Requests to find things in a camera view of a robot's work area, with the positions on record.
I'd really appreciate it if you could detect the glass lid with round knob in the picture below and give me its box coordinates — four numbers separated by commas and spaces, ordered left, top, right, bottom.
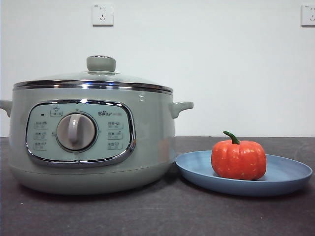
13, 55, 174, 94

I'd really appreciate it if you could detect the orange toy pumpkin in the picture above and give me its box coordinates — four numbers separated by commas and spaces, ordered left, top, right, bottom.
211, 130, 267, 181

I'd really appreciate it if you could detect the pale green electric steamer pot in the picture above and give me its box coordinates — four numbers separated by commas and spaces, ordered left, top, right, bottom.
0, 85, 194, 196

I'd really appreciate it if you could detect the blue round plate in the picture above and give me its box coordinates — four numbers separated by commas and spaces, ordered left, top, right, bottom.
174, 150, 314, 197

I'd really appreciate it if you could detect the white wall socket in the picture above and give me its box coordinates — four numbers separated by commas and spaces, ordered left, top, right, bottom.
92, 3, 114, 27
301, 4, 315, 27

